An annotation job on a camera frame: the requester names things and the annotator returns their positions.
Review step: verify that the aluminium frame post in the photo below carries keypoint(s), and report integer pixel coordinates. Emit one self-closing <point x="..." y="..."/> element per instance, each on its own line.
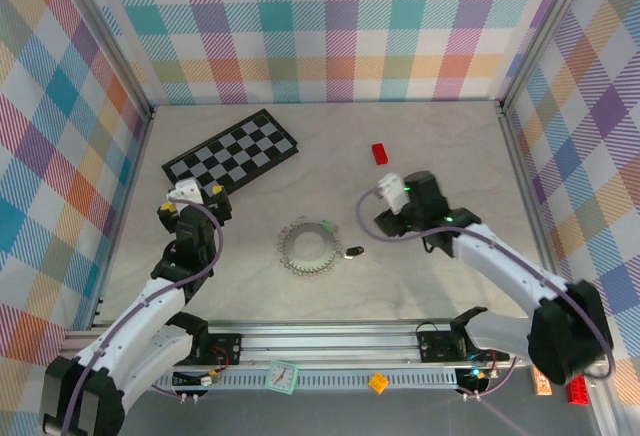
<point x="106" y="36"/>
<point x="545" y="31"/>

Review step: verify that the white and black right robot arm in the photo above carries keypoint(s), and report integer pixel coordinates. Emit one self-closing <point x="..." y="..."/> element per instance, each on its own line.
<point x="500" y="266"/>

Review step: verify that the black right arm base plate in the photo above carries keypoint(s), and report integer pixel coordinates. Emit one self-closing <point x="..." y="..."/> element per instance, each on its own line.
<point x="431" y="346"/>

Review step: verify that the aluminium side rail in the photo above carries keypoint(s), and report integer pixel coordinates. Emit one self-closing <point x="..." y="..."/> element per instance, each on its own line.
<point x="525" y="176"/>
<point x="129" y="196"/>

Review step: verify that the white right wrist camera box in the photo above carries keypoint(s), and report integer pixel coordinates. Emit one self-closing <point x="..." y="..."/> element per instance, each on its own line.
<point x="392" y="191"/>

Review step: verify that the black and grey chessboard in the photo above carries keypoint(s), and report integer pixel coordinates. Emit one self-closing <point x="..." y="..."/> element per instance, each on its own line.
<point x="240" y="146"/>

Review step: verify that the aluminium mounting rail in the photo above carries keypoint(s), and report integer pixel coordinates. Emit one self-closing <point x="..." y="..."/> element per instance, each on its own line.
<point x="325" y="343"/>

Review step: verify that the black headed key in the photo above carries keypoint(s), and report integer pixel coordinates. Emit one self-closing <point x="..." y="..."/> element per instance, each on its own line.
<point x="356" y="252"/>

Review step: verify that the printed wooden block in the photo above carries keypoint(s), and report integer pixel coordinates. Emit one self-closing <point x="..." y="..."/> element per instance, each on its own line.
<point x="542" y="390"/>

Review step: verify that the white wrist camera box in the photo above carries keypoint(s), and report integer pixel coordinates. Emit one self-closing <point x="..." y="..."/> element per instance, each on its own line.
<point x="187" y="191"/>
<point x="392" y="191"/>

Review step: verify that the large red toy brick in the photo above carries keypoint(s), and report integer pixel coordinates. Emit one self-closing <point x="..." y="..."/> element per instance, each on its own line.
<point x="577" y="393"/>

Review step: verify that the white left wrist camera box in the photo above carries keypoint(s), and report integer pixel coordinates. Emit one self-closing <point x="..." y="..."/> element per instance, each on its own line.
<point x="187" y="191"/>

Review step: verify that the small red toy brick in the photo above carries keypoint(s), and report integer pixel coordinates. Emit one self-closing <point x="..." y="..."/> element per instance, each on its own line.
<point x="380" y="154"/>

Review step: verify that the orange toy brick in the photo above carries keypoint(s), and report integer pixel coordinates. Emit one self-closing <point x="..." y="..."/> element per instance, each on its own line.
<point x="378" y="383"/>

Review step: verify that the black power connector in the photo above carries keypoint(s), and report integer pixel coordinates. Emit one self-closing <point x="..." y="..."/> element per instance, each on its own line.
<point x="470" y="381"/>
<point x="190" y="380"/>

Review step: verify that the teal square clock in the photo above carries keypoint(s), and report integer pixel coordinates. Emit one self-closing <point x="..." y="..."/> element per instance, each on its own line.
<point x="281" y="377"/>

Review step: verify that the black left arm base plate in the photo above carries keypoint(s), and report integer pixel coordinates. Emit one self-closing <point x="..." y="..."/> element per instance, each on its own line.
<point x="227" y="348"/>

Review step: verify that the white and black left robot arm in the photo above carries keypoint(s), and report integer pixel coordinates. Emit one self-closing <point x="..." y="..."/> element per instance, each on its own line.
<point x="130" y="326"/>

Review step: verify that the metal keyring disc with rings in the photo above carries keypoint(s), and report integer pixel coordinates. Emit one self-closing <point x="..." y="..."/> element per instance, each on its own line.
<point x="328" y="248"/>

